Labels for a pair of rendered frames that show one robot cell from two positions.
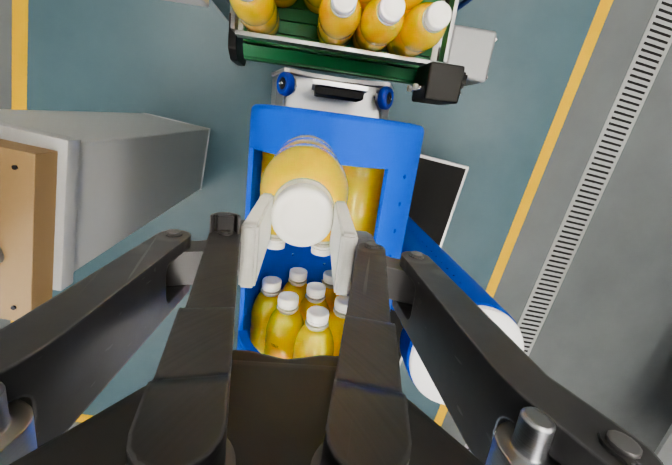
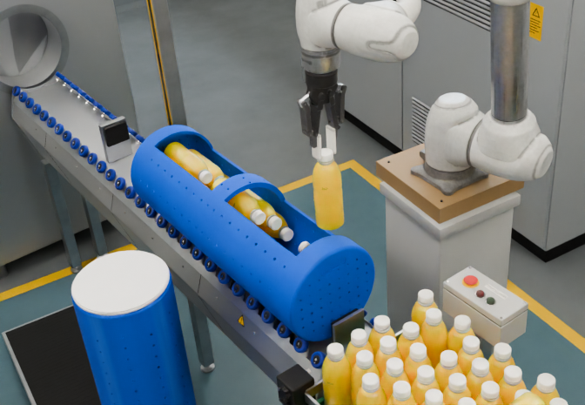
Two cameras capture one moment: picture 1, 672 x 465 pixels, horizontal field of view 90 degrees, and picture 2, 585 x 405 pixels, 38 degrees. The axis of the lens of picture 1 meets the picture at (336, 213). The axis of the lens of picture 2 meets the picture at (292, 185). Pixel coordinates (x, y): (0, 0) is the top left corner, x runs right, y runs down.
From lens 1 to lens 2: 196 cm
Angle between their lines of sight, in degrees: 49
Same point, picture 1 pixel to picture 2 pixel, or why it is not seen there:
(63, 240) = (400, 199)
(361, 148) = (315, 249)
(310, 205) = (326, 153)
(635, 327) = not seen: outside the picture
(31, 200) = (423, 196)
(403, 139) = (301, 270)
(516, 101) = not seen: outside the picture
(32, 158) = (439, 207)
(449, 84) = (291, 378)
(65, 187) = (421, 215)
